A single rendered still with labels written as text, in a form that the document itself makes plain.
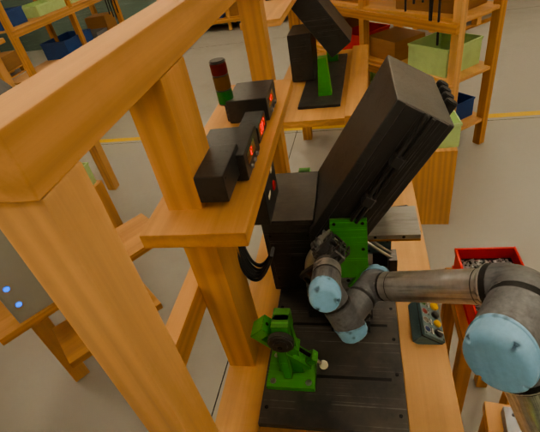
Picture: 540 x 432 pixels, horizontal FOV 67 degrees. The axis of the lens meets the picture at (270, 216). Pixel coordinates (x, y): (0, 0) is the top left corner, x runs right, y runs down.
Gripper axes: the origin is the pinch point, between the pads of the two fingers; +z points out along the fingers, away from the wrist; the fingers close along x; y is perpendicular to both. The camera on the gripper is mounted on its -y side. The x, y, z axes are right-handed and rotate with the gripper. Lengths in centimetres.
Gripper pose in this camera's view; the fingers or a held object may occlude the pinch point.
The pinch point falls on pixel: (325, 242)
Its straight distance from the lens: 129.3
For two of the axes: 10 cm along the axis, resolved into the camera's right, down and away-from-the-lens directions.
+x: -7.6, -6.4, -1.0
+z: 1.8, -3.6, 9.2
